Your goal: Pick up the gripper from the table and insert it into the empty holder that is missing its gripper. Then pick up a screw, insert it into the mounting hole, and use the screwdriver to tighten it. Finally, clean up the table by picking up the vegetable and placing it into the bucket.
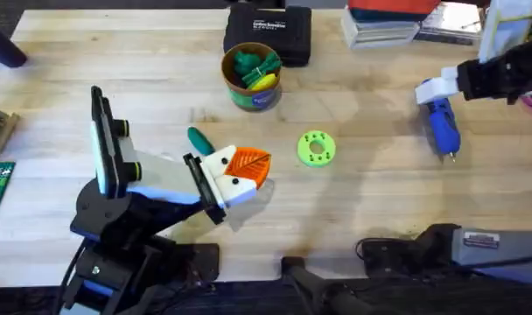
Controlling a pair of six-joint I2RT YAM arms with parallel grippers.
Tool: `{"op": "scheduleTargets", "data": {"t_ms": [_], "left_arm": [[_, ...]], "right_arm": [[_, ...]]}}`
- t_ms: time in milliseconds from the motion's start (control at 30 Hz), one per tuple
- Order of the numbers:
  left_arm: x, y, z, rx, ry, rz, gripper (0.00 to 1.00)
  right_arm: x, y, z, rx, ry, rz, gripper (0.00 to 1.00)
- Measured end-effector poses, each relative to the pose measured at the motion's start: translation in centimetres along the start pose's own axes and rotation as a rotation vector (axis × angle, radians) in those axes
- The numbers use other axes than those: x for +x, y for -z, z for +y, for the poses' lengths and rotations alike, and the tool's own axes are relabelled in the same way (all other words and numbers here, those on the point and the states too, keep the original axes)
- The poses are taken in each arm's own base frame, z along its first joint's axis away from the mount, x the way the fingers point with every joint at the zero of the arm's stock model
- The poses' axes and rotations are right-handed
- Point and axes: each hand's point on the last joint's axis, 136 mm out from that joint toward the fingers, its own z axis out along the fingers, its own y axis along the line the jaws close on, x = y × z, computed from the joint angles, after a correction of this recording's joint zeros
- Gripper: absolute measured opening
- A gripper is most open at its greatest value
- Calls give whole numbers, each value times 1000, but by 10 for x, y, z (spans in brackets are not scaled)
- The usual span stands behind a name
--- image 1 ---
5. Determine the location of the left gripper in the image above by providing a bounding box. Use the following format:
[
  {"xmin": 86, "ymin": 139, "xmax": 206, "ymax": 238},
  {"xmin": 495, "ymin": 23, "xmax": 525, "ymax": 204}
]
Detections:
[{"xmin": 70, "ymin": 144, "xmax": 273, "ymax": 244}]

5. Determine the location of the blue electric screwdriver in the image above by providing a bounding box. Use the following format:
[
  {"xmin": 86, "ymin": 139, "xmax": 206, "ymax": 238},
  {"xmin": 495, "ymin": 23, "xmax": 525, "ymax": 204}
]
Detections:
[{"xmin": 420, "ymin": 77, "xmax": 463, "ymax": 164}]

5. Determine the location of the dark green toy vegetable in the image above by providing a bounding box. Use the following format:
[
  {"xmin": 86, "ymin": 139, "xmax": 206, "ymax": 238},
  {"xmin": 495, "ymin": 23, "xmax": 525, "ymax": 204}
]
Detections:
[{"xmin": 186, "ymin": 126, "xmax": 216, "ymax": 158}]

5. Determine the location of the flat silver box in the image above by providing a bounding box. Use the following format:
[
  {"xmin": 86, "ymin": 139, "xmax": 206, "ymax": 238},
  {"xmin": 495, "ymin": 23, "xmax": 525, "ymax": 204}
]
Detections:
[{"xmin": 413, "ymin": 1, "xmax": 485, "ymax": 46}]

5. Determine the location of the green disc with holes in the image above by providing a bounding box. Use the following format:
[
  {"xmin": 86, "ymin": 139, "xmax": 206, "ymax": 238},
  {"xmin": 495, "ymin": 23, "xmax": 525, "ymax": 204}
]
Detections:
[{"xmin": 297, "ymin": 129, "xmax": 337, "ymax": 169}]

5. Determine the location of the stack of grey boxes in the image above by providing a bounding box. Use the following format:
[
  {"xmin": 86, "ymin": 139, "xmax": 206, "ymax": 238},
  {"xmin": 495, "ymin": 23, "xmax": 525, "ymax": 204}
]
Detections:
[{"xmin": 340, "ymin": 7, "xmax": 421, "ymax": 50}]

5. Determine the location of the right wrist upright plate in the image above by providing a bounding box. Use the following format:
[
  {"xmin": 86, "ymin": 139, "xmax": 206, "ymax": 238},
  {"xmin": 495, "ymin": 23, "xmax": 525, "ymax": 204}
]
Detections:
[{"xmin": 477, "ymin": 0, "xmax": 532, "ymax": 63}]

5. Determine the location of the wrist upright plate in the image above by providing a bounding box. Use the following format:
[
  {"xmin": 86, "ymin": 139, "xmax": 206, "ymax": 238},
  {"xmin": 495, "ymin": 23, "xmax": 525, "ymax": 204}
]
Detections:
[
  {"xmin": 89, "ymin": 85, "xmax": 120, "ymax": 200},
  {"xmin": 477, "ymin": 0, "xmax": 532, "ymax": 63}
]

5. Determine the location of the red and blue pouch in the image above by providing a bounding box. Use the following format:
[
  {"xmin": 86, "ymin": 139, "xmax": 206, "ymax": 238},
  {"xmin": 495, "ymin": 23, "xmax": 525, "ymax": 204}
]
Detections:
[{"xmin": 347, "ymin": 0, "xmax": 443, "ymax": 23}]

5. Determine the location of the brown tub with toys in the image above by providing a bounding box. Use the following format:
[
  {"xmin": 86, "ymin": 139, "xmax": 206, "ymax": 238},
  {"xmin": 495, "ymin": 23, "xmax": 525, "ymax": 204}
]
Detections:
[{"xmin": 220, "ymin": 41, "xmax": 284, "ymax": 112}]

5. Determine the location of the black stand clamp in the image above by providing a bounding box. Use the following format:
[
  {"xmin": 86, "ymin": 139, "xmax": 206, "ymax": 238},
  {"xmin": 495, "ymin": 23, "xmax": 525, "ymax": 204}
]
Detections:
[{"xmin": 280, "ymin": 255, "xmax": 381, "ymax": 315}]

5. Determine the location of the left wrist upright plate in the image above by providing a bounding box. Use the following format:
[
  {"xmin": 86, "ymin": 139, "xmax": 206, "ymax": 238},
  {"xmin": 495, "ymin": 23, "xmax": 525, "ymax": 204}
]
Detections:
[{"xmin": 89, "ymin": 85, "xmax": 120, "ymax": 200}]

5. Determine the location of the black tool case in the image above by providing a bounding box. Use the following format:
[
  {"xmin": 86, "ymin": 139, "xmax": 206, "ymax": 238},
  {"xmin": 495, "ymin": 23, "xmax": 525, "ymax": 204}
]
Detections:
[{"xmin": 222, "ymin": 2, "xmax": 313, "ymax": 68}]

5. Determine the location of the dark cylindrical tool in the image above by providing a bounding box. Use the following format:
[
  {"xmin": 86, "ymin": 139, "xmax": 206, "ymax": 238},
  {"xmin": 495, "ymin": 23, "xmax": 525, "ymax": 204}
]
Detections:
[{"xmin": 0, "ymin": 18, "xmax": 29, "ymax": 69}]

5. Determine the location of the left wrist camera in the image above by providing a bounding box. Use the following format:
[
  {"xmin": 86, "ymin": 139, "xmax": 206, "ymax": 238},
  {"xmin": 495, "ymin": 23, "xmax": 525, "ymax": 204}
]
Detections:
[{"xmin": 111, "ymin": 117, "xmax": 144, "ymax": 183}]

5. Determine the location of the black rail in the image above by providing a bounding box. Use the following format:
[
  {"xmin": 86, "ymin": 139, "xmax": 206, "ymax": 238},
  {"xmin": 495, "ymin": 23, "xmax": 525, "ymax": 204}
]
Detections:
[{"xmin": 0, "ymin": 242, "xmax": 532, "ymax": 315}]

